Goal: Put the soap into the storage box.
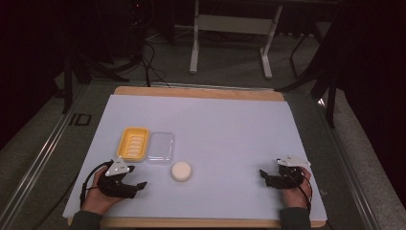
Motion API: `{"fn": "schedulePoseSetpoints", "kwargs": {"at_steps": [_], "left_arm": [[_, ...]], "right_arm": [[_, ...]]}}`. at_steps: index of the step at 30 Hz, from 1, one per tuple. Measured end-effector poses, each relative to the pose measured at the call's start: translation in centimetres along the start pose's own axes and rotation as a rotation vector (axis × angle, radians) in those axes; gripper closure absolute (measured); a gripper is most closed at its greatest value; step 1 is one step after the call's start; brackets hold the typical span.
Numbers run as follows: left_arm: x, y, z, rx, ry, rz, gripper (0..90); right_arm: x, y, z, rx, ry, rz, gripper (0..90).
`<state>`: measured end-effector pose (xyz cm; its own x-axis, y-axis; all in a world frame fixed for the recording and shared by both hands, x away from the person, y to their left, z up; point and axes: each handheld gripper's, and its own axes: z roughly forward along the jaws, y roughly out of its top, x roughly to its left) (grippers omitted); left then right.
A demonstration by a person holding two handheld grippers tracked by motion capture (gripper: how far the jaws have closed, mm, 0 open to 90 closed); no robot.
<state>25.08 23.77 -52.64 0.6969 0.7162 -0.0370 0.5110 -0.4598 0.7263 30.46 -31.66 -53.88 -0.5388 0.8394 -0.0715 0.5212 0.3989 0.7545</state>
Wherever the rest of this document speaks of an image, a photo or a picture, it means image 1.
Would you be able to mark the clear plastic container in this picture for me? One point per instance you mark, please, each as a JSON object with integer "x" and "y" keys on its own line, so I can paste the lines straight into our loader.
{"x": 160, "y": 147}

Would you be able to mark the yellow soap dish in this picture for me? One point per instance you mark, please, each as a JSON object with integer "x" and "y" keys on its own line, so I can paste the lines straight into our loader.
{"x": 133, "y": 143}

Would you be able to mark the wooden table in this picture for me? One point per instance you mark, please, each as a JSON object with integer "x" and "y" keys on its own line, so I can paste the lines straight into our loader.
{"x": 198, "y": 93}

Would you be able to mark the person's left hand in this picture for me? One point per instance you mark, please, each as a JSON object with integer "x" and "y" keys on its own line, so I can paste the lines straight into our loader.
{"x": 97, "y": 199}

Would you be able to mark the metal floor rail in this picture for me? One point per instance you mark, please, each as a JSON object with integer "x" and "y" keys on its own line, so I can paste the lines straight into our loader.
{"x": 348, "y": 166}
{"x": 35, "y": 166}

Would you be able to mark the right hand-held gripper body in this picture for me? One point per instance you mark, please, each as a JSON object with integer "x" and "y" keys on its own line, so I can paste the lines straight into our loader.
{"x": 292, "y": 161}

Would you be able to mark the round white soap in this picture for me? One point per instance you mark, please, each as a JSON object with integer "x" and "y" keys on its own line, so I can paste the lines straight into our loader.
{"x": 181, "y": 171}

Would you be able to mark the white table sheet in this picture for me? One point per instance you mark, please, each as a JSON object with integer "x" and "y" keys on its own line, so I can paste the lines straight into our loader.
{"x": 223, "y": 143}

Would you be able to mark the black chair leg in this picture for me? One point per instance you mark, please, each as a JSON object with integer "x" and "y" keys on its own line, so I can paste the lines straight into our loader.
{"x": 295, "y": 54}

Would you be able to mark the person's right hand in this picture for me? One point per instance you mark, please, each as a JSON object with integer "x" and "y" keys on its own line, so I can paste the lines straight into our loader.
{"x": 293, "y": 196}

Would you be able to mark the white metal desk frame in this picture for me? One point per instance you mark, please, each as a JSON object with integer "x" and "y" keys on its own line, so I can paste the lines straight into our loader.
{"x": 234, "y": 24}

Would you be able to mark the black metal stand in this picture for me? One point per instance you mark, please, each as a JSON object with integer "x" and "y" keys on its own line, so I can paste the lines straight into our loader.
{"x": 331, "y": 96}
{"x": 67, "y": 83}

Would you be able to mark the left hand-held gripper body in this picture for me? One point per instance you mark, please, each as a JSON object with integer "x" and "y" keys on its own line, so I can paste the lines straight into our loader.
{"x": 116, "y": 167}

